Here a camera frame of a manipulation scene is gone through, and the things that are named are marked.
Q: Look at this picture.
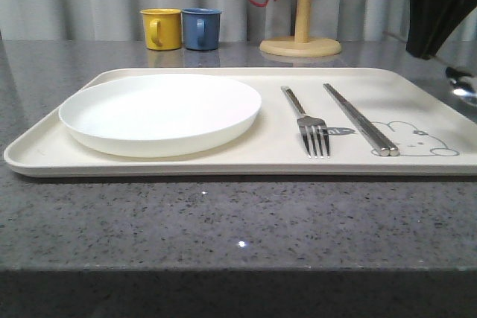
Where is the silver metal fork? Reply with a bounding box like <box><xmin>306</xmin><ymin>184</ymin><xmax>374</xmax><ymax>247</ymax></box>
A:
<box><xmin>281</xmin><ymin>86</ymin><xmax>331</xmax><ymax>159</ymax></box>

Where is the blue enamel mug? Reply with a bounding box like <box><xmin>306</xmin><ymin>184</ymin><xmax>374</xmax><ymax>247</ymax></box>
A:
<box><xmin>182</xmin><ymin>8</ymin><xmax>222</xmax><ymax>51</ymax></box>

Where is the silver metal spoon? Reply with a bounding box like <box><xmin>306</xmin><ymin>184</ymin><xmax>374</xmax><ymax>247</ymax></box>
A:
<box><xmin>445</xmin><ymin>66</ymin><xmax>476</xmax><ymax>106</ymax></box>

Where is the yellow enamel mug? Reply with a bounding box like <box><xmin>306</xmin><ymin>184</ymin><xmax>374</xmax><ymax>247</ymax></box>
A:
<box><xmin>140</xmin><ymin>8</ymin><xmax>182</xmax><ymax>51</ymax></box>

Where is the white round plate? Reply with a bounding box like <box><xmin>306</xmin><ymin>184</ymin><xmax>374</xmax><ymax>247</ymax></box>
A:
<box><xmin>59</xmin><ymin>73</ymin><xmax>262</xmax><ymax>158</ymax></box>

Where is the cream rabbit serving tray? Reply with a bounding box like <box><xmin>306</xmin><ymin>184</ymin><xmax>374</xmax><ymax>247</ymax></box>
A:
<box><xmin>4</xmin><ymin>68</ymin><xmax>476</xmax><ymax>177</ymax></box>

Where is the wooden mug tree stand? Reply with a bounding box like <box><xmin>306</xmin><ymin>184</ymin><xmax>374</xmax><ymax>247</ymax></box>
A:
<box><xmin>259</xmin><ymin>0</ymin><xmax>341</xmax><ymax>57</ymax></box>

